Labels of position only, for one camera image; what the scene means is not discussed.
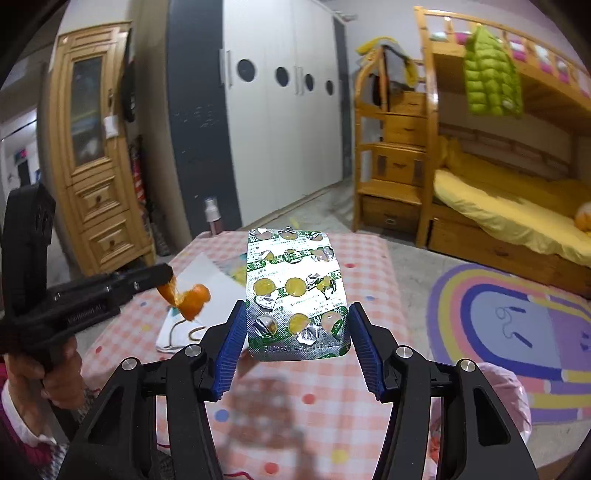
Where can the yellow grey clothes pile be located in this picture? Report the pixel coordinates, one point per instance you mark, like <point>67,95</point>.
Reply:
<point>392,60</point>

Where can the silver pill blister pack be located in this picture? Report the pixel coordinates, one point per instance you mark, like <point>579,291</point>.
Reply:
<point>295,286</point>

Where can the white wardrobe with round holes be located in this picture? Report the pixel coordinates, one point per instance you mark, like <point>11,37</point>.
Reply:
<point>277,138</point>

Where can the wooden glass door cabinet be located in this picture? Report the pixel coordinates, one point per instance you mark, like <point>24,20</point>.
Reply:
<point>97,198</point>

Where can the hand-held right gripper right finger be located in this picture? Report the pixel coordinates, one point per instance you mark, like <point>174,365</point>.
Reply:
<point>367,350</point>

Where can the black hanging garment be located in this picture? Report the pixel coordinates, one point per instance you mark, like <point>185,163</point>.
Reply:
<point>378,90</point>

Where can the white hanging tag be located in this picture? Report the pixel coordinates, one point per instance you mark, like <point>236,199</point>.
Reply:
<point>111,127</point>

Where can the wooden stair drawers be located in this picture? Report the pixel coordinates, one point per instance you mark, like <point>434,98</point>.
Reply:
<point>397,166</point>

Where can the pink striped bedding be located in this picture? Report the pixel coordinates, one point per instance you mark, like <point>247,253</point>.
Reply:
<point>545,57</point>

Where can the clear spray bottle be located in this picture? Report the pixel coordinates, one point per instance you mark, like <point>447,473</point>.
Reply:
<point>213,217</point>

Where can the green puffer jacket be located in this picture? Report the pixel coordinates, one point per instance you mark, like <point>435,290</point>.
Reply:
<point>489,74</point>

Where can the pink trash bag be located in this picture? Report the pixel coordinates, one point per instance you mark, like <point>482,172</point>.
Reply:
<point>503,397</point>

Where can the orange peel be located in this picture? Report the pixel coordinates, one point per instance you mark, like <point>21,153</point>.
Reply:
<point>194,300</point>

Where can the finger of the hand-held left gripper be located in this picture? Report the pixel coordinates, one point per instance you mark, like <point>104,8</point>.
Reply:
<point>138,279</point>

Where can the black hanging bag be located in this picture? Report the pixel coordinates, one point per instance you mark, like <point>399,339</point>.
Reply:
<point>128,92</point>

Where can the person's left forearm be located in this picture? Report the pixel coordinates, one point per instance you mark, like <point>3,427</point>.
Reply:
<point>18,438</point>

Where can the person's left hand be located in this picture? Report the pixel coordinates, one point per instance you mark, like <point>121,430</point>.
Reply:
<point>60,383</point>

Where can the pink checkered cloth table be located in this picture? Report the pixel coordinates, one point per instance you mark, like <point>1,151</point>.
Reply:
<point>364,277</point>

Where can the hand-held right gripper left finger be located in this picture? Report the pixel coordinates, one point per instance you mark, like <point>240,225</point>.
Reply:
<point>231,350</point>

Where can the rainbow oval rug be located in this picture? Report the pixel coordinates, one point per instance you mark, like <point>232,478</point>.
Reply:
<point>508,323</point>

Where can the orange plush toy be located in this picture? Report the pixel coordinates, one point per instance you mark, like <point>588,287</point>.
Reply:
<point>582,217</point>

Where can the yellow bedsheet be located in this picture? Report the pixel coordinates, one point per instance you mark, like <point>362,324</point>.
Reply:
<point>498,203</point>

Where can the wooden bunk bed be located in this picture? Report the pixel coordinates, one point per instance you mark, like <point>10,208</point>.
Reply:
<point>549,92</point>

